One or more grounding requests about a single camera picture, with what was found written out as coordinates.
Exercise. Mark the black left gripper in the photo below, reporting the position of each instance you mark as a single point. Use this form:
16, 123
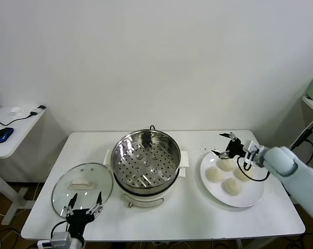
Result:
78, 223

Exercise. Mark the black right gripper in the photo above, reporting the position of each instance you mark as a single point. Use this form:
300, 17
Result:
235, 149

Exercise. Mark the white steamed baozi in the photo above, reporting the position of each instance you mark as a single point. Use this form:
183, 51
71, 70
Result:
232, 186
244, 174
225, 165
214, 175

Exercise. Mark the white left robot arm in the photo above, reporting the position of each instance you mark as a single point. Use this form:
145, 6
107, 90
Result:
77, 243

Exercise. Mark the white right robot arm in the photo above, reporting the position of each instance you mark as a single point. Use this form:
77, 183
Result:
288, 163

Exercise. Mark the stainless steel steamer pot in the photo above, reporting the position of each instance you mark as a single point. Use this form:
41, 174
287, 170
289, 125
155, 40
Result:
118, 153

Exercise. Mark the white round plate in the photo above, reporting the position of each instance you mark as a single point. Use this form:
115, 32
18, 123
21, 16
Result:
244, 194

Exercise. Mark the white electric cooker base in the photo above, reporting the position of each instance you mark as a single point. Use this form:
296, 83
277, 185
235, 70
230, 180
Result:
164, 197

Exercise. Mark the white table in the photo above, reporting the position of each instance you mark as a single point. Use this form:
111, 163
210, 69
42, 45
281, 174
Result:
171, 223

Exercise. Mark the white side desk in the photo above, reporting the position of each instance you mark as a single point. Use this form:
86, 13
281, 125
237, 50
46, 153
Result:
18, 137

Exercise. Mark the blue computer mouse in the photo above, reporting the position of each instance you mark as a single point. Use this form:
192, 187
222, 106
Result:
3, 135

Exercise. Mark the white crumpled tissue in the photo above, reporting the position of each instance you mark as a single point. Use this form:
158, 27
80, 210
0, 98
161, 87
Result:
16, 111

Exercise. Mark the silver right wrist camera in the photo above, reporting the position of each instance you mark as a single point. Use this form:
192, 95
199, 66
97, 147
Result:
251, 147

